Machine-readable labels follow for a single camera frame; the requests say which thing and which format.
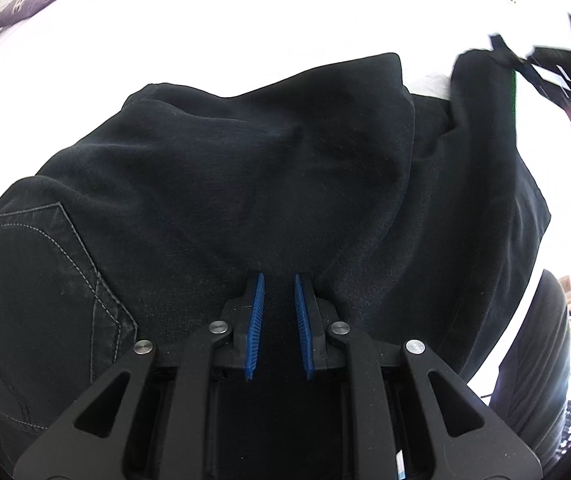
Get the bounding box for black pants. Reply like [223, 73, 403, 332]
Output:
[0, 52, 551, 480]

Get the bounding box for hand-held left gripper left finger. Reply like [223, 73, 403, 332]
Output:
[13, 272, 266, 480]

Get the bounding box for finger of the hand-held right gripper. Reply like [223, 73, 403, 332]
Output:
[488, 34, 541, 92]

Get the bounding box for person's grey trouser leg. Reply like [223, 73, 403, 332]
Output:
[488, 269, 571, 477]

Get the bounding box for white bed sheet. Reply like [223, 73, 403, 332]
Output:
[0, 0, 571, 396]

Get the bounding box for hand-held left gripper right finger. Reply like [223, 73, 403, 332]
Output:
[293, 273, 543, 480]

